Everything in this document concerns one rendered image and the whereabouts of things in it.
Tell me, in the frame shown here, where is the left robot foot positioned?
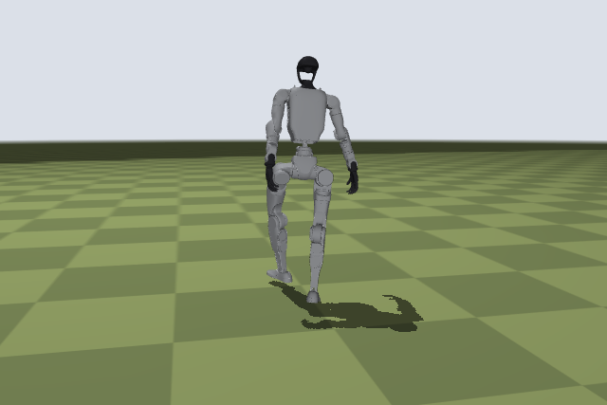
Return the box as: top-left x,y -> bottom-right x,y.
267,268 -> 292,283

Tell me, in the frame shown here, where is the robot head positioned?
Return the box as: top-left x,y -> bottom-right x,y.
297,56 -> 319,89

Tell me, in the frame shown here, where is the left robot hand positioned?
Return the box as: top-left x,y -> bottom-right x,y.
265,154 -> 279,192

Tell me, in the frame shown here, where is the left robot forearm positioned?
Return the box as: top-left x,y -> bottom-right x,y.
265,120 -> 280,162

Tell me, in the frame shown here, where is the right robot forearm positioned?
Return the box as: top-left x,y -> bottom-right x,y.
340,127 -> 358,169

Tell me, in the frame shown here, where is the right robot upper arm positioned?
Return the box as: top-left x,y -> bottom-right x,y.
326,94 -> 347,140

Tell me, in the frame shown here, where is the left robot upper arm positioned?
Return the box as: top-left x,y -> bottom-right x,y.
271,89 -> 291,134

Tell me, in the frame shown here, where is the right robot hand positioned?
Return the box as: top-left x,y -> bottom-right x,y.
346,161 -> 359,194

